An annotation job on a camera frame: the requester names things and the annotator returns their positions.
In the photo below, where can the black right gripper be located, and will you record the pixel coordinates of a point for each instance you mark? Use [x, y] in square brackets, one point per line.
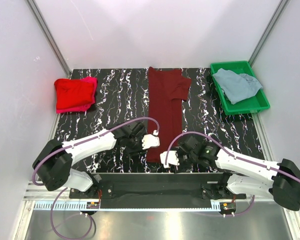
[182, 167]

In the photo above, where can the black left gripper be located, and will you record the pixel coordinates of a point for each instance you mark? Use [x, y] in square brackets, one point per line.
[139, 150]

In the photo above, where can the dark red t-shirt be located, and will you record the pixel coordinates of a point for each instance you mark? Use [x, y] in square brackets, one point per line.
[167, 89]

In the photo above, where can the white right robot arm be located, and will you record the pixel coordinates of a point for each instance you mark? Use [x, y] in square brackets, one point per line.
[241, 174]

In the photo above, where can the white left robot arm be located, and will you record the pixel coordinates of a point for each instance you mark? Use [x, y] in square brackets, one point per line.
[54, 164]

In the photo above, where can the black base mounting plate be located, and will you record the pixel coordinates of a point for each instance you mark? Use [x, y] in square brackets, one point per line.
[157, 192]

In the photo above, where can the folded pink t-shirt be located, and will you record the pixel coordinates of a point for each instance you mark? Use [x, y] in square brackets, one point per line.
[90, 80]

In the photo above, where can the light blue t-shirt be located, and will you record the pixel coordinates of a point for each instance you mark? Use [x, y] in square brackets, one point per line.
[237, 87]

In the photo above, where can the green plastic bin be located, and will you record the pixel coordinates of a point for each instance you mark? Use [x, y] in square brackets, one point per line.
[256, 104]

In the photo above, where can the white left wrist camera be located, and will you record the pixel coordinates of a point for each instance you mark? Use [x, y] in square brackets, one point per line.
[150, 140]

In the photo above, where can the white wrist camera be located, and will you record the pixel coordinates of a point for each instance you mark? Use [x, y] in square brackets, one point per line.
[150, 140]
[168, 158]

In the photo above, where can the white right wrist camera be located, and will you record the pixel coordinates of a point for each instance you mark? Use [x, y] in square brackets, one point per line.
[168, 158]

